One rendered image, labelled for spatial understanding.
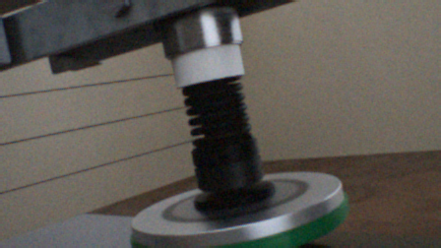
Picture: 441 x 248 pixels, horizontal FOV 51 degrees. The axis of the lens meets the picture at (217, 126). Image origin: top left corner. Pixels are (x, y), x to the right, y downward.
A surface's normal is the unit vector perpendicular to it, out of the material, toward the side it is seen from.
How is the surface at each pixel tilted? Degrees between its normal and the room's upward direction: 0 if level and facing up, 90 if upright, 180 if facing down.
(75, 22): 90
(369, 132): 90
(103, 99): 90
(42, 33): 90
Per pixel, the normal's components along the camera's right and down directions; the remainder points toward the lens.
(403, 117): -0.70, 0.18
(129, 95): 0.69, -0.11
